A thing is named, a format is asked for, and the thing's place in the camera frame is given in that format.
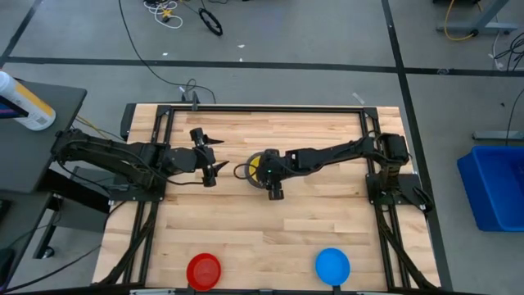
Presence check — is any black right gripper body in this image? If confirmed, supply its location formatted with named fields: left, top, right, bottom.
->
left=257, top=147, right=287, bottom=202

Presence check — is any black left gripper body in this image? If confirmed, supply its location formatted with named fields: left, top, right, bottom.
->
left=169, top=127, right=217, bottom=188

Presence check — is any grey bowl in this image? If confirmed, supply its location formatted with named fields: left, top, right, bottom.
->
left=244, top=151, right=267, bottom=189

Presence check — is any red plate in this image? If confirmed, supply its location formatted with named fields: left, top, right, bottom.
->
left=186, top=252, right=223, bottom=293

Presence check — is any blue plate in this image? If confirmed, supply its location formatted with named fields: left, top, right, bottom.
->
left=314, top=247, right=351, bottom=287

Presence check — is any black table base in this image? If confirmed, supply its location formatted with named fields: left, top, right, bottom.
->
left=32, top=167, right=111, bottom=259

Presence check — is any dark grey side table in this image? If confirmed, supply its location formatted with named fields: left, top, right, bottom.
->
left=0, top=79, right=88, bottom=194

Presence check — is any white bottle with yellow label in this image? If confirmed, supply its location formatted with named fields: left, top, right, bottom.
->
left=0, top=70, right=57, bottom=132

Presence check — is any large blue plastic bin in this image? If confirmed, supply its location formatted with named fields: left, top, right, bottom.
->
left=456, top=145, right=524, bottom=233

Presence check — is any grey metal floor foot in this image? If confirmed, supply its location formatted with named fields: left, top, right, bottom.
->
left=471, top=129, right=524, bottom=143

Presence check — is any wooden desk with grey legs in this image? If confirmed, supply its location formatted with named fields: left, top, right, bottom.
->
left=432, top=0, right=520, bottom=37

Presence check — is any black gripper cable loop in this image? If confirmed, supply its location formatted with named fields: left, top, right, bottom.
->
left=233, top=162, right=251, bottom=180

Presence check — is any black aluminium table frame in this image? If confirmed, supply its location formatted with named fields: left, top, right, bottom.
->
left=92, top=102, right=443, bottom=295

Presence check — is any black coiled ring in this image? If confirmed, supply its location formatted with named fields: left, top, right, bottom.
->
left=198, top=7, right=224, bottom=37

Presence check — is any long black floor cable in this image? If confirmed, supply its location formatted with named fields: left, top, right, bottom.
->
left=117, top=0, right=218, bottom=104

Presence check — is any white cable pile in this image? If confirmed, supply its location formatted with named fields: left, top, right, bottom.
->
left=142, top=0, right=184, bottom=30

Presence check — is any long yellow cable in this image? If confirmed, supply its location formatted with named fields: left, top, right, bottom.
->
left=444, top=0, right=484, bottom=42

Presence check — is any thin black cable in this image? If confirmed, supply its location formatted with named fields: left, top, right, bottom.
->
left=505, top=88, right=524, bottom=147

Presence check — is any black cable tangle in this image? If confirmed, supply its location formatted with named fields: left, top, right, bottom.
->
left=493, top=32, right=524, bottom=73

